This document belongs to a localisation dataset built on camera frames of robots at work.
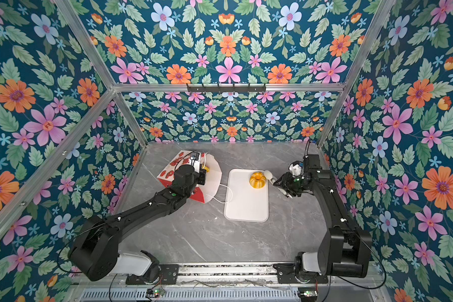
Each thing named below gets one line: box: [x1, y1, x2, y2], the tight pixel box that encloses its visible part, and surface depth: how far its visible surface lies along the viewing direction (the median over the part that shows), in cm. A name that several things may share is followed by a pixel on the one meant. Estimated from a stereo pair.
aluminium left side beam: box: [0, 88, 118, 245], surface depth 67 cm
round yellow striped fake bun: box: [248, 171, 267, 189], surface depth 100 cm
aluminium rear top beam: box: [111, 83, 346, 93], surface depth 95 cm
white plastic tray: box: [223, 168, 270, 223], surface depth 96 cm
